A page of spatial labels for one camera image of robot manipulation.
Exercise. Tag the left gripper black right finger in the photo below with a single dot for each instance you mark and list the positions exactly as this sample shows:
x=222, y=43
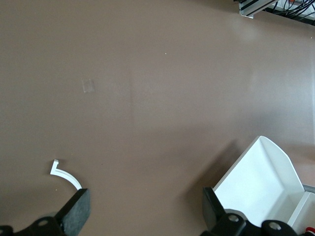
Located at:
x=211, y=211

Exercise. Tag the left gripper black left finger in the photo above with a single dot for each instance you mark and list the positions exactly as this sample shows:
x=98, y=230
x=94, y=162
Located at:
x=73, y=214

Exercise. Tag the white sliding drawer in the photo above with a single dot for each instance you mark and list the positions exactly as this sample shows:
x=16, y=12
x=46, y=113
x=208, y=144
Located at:
x=258, y=184

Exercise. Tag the clear tape patch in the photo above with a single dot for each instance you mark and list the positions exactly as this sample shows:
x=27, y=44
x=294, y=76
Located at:
x=88, y=86

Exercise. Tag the white semicircular plastic bracket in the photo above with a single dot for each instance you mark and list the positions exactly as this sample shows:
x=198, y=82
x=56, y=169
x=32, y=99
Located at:
x=66, y=175

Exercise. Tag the aluminium profile camera post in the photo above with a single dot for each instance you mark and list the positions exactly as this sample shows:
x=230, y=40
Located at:
x=253, y=7

